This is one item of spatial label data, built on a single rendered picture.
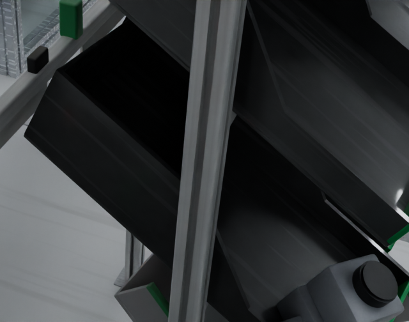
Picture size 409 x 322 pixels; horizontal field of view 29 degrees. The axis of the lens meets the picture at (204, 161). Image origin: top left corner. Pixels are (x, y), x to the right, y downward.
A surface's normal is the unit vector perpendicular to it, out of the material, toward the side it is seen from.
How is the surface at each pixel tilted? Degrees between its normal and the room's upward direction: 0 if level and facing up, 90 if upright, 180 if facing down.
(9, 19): 90
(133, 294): 90
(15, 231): 0
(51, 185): 0
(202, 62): 90
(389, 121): 25
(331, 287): 78
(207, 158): 90
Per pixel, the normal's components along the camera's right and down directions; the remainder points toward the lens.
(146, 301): -0.50, 0.52
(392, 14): 0.44, -0.54
